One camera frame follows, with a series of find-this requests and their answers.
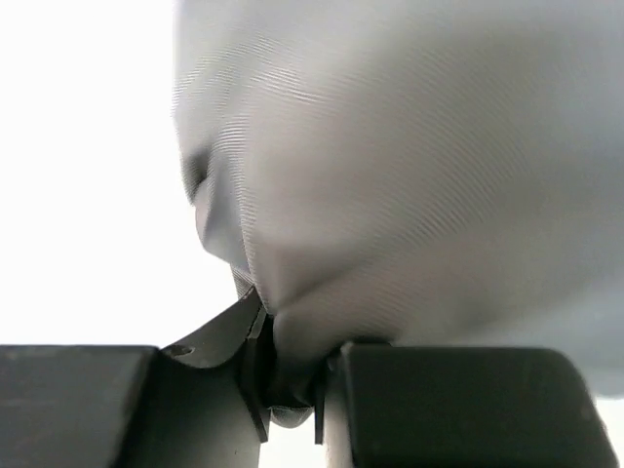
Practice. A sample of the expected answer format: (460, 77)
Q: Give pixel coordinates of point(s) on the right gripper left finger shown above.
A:
(190, 404)

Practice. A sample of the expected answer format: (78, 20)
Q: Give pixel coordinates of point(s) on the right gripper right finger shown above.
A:
(385, 406)

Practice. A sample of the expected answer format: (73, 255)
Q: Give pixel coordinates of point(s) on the grey pleated skirt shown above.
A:
(420, 172)

